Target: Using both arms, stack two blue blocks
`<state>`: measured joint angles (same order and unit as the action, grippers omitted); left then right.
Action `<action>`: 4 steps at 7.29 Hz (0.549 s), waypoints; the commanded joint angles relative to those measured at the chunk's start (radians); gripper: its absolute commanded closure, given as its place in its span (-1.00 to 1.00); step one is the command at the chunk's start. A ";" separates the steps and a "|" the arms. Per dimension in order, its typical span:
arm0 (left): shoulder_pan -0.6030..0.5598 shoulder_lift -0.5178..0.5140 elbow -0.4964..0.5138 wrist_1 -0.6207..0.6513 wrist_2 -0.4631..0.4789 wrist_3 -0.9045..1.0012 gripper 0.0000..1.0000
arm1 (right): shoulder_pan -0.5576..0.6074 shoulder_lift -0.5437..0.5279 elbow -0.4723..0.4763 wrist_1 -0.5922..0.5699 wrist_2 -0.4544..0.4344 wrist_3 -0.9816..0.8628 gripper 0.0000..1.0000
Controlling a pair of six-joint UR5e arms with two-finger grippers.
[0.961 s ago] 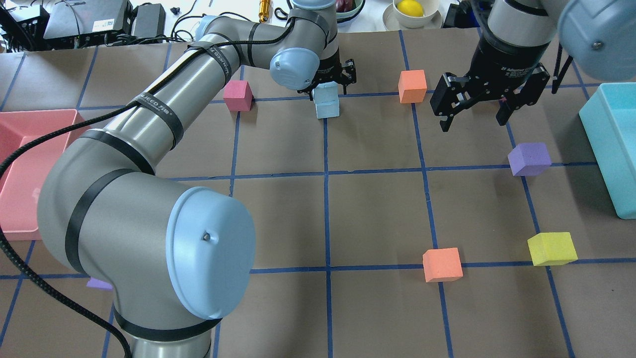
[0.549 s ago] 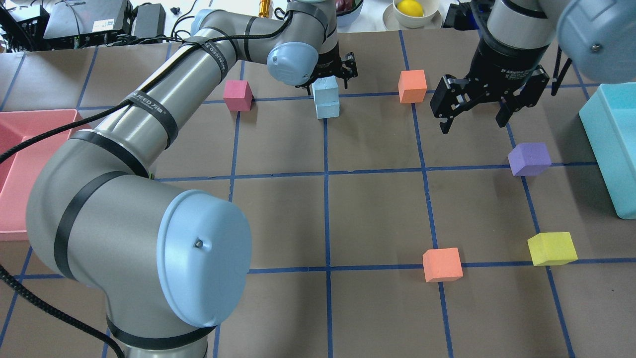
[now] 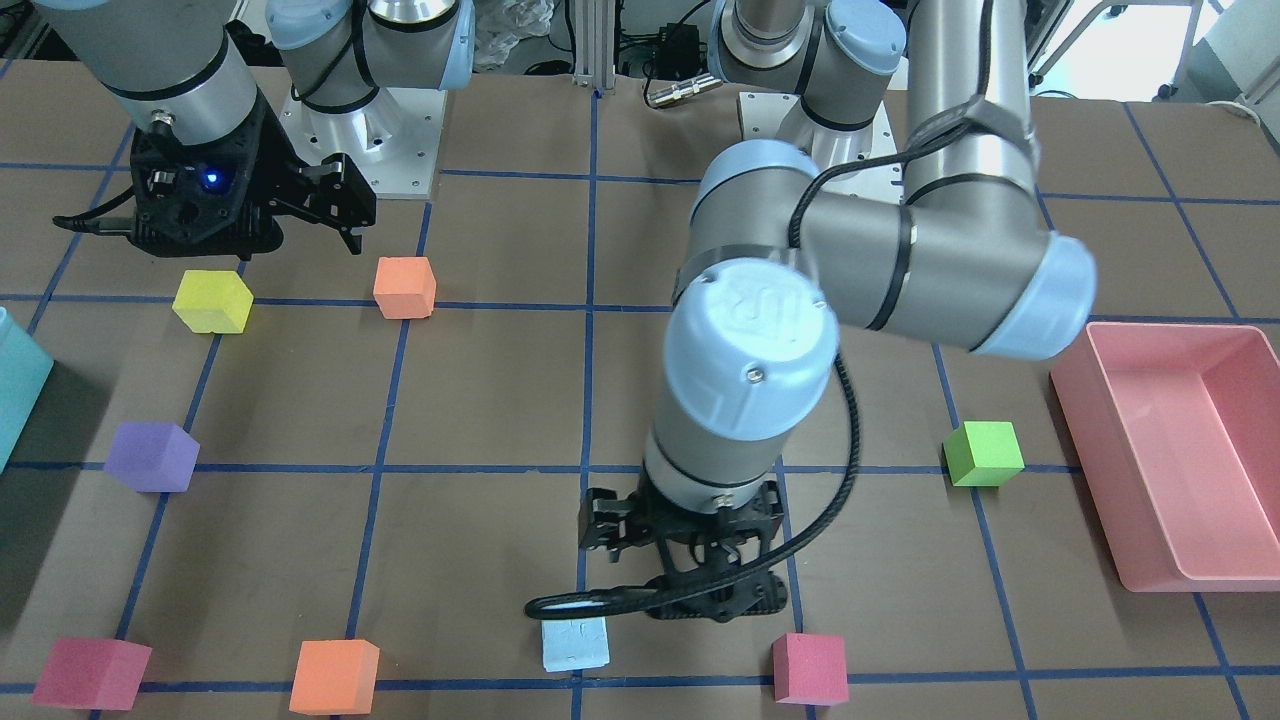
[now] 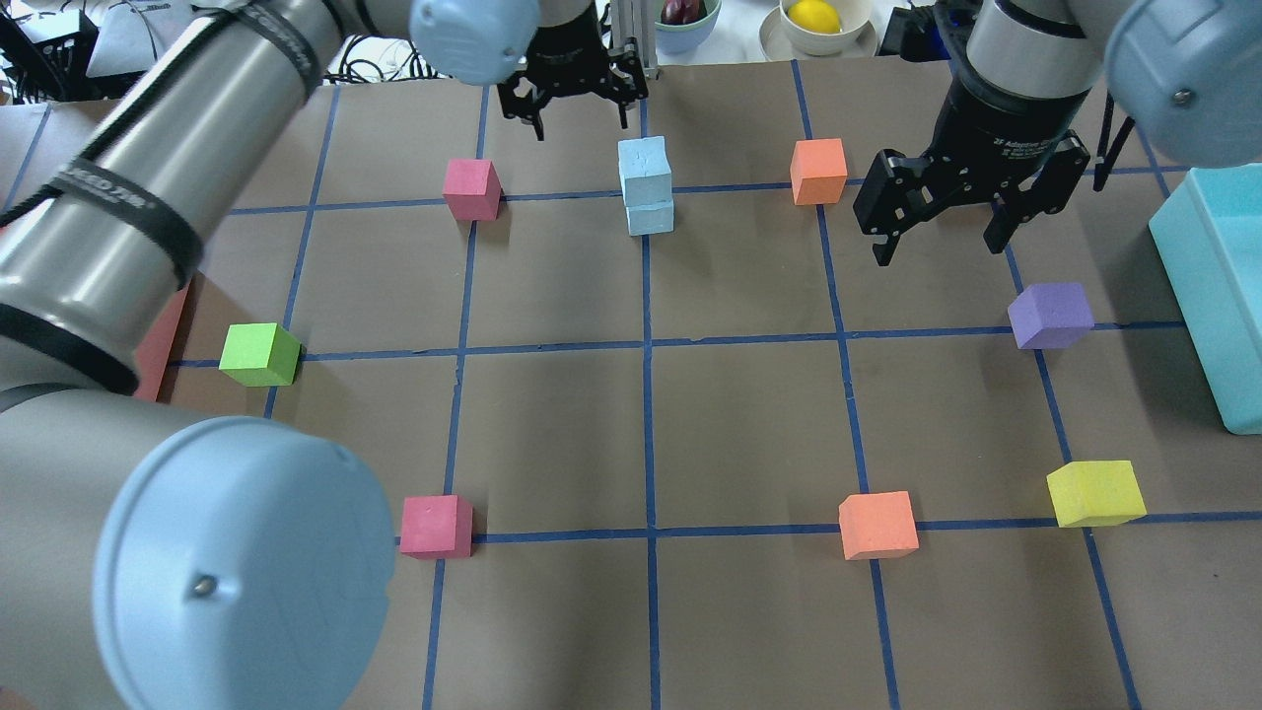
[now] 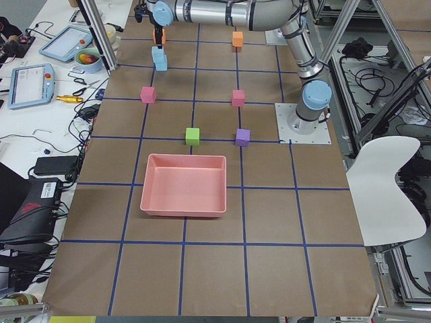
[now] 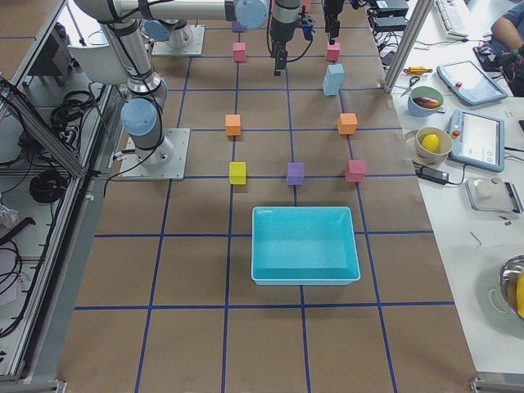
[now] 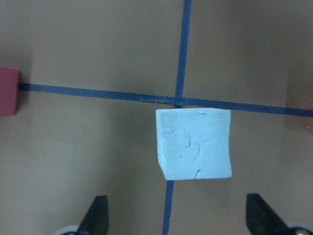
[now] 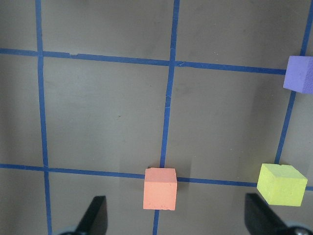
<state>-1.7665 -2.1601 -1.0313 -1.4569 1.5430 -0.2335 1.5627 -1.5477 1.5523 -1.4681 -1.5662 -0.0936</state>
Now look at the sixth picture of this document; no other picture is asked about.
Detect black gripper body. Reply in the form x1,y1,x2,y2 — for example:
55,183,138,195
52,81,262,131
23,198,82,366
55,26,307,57
268,14,315,60
323,6,341,35

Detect light blue block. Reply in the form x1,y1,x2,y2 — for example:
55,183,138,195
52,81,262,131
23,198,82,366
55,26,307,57
324,64,345,84
323,78,341,97

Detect purple block near arm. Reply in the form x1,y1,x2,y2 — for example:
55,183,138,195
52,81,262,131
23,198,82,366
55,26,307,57
232,20,246,33
287,162,305,186

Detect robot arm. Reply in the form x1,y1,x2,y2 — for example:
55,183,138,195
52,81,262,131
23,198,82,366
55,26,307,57
323,0,344,45
76,1,314,166

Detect pink block front centre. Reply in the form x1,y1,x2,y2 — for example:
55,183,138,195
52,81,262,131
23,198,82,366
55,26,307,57
325,42,341,62

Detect dark pink block far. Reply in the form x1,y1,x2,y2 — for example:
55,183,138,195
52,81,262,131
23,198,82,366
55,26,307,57
233,42,247,63

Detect orange foam block far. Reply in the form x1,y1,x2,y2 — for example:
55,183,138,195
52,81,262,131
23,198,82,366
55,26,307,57
224,114,242,137

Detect orange foam block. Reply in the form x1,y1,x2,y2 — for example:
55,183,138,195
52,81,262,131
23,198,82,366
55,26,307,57
224,114,242,137
337,113,358,135

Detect orange foam block front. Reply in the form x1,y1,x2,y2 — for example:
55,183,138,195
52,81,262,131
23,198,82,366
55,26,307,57
337,113,358,135

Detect brass cylinder tool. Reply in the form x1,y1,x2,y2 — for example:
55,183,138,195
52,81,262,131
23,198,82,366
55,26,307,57
404,66,433,75

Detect blue bowl with fruit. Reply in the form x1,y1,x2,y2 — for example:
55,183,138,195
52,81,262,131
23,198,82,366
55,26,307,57
407,86,444,117

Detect yellow foam block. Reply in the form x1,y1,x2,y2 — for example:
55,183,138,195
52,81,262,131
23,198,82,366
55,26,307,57
228,161,247,185

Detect pink block front corner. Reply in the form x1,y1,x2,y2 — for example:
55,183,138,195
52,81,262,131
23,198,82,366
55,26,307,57
345,160,367,183

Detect teach pendant tablet far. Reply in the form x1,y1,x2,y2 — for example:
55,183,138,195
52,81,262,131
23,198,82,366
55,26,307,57
436,61,508,106

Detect teach pendant tablet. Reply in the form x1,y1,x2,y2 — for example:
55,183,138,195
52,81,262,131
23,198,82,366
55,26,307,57
448,110,505,173
436,61,508,106

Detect bowl with yellow lemon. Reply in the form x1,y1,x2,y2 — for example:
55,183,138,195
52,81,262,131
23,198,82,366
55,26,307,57
404,127,453,165

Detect black power adapter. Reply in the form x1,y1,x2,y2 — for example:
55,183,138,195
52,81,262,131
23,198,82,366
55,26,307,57
415,165,449,185

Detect teach pendant tablet near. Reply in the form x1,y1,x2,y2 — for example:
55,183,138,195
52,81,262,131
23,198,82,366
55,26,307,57
448,110,505,173

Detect cyan plastic bin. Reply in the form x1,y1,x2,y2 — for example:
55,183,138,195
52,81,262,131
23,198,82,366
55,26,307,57
251,206,361,286

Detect kitchen scale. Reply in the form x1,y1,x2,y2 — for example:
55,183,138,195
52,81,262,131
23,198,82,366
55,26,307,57
465,178,523,214

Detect steel bowl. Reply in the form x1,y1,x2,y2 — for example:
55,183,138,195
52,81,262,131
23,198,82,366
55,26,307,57
475,255,523,340

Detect aluminium frame post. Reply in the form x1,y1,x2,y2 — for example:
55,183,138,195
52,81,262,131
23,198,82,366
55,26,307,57
383,0,433,93

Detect black handled scissors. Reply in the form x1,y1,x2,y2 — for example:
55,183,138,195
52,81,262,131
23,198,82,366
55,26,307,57
401,75,420,97

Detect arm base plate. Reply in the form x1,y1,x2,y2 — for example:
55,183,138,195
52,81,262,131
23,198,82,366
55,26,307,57
119,128,191,181
152,25,206,57

